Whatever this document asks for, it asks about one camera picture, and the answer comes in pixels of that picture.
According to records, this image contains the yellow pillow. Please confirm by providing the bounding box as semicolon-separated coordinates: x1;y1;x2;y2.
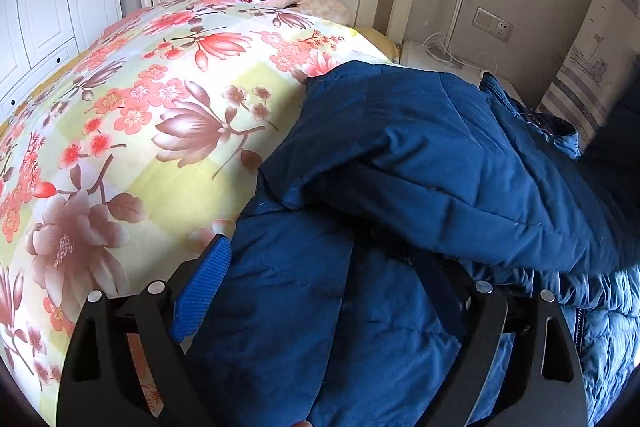
355;25;401;64

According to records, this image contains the pink pillow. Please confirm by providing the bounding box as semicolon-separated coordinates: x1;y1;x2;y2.
295;0;351;26

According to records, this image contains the floral quilt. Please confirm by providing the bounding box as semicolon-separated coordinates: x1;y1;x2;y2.
0;0;401;414

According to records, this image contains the striped printed curtain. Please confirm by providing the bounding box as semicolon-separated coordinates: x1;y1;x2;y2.
537;0;640;154

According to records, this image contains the white cable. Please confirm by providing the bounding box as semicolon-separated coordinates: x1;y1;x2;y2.
422;32;501;78

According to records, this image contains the blue padded jacket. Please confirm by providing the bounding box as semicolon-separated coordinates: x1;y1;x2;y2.
172;59;640;427

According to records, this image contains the wall socket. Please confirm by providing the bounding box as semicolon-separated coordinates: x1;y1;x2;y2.
472;7;514;42

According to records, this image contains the white nightstand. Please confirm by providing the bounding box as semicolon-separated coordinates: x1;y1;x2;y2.
400;39;537;108

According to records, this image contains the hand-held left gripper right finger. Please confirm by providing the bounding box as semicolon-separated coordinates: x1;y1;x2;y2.
411;251;589;427

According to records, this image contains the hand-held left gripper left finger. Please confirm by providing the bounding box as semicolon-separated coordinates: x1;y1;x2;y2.
56;233;234;427

